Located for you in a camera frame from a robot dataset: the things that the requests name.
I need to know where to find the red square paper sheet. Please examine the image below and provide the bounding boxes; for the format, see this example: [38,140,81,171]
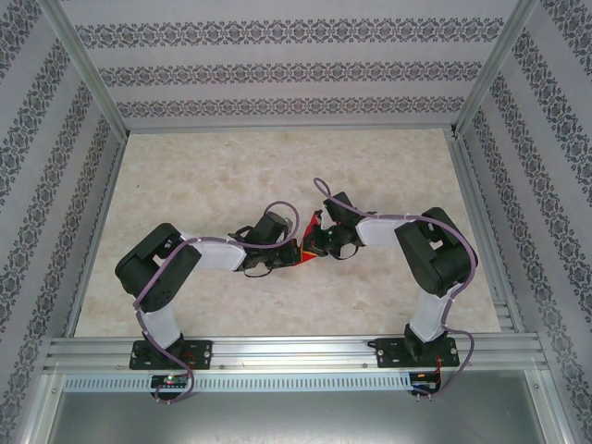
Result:
[298,210,325,267]

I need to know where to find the grey sheet metal tray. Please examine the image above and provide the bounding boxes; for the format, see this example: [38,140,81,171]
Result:
[27,372,574,444]

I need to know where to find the right gripper thin black cable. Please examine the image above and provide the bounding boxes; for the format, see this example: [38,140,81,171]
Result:
[329,241,363,261]

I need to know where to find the aluminium mounting rail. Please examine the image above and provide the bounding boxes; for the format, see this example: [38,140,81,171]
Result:
[43,335,549,374]

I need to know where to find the aluminium frame cross beam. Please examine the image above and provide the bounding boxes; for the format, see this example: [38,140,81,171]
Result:
[123,122,458,136]

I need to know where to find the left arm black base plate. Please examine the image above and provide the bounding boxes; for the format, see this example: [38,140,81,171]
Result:
[129,339,214,371]

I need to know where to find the slotted grey cable duct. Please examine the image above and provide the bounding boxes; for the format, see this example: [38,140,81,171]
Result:
[62,373,413,390]

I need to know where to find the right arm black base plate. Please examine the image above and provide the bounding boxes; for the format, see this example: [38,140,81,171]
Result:
[376,337,462,370]

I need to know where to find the aluminium table side rail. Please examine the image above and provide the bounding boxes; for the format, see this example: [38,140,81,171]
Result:
[446,131,528,334]
[62,133,130,339]

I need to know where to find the aluminium frame post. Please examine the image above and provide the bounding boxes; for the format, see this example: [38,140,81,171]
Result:
[39,0,130,142]
[448,0,542,140]

